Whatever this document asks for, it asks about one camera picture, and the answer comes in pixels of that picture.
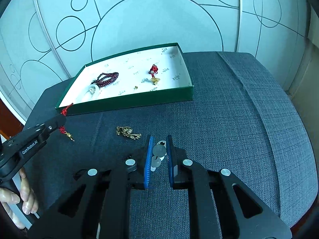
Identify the red cord gold charm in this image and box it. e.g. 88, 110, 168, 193
58, 103, 75, 142

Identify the dark red bead bracelet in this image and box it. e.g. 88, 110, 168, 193
91, 71, 120, 89

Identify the gold chain bracelet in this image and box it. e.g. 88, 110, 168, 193
115, 125, 142, 140

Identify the white jade bead bracelet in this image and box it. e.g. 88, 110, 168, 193
150, 140, 168, 172

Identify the red knot tassel pendant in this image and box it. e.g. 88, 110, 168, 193
148, 64, 160, 85

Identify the white jade bangle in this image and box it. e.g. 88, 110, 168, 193
77, 84, 101, 103

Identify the green shallow jewelry box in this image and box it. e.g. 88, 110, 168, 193
55, 43, 194, 115

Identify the person's left hand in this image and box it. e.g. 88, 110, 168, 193
1, 167, 39, 230

